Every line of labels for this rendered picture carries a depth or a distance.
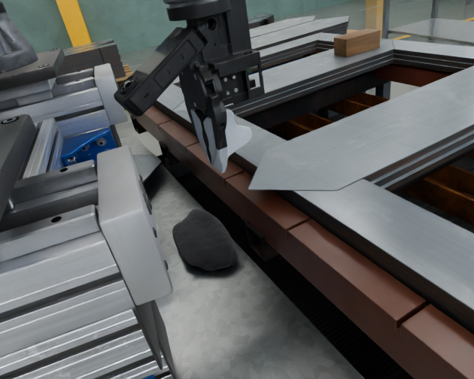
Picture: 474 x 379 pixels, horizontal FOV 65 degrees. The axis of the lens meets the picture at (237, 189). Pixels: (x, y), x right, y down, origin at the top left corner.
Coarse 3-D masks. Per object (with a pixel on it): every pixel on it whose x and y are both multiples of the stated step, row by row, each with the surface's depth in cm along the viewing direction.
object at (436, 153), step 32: (352, 64) 101; (384, 64) 105; (416, 64) 100; (448, 64) 93; (288, 96) 93; (192, 128) 83; (416, 160) 56; (448, 160) 59; (288, 192) 54; (320, 224) 50; (384, 256) 40; (416, 288) 38
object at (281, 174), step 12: (264, 156) 63; (276, 156) 62; (264, 168) 59; (276, 168) 58; (288, 168) 58; (300, 168) 57; (276, 180) 55; (288, 180) 55; (300, 180) 54; (312, 180) 54
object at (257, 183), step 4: (256, 176) 58; (252, 180) 57; (256, 180) 56; (260, 180) 56; (264, 180) 56; (252, 184) 56; (256, 184) 55; (260, 184) 55; (264, 184) 55; (268, 184) 55; (248, 188) 55; (252, 188) 55; (256, 188) 55; (260, 188) 54; (264, 188) 54; (268, 188) 54; (272, 188) 54
